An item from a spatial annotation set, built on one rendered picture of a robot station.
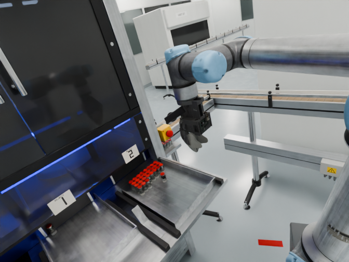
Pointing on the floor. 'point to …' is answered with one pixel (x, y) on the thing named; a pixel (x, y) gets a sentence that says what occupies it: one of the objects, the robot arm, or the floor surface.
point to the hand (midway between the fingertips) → (194, 148)
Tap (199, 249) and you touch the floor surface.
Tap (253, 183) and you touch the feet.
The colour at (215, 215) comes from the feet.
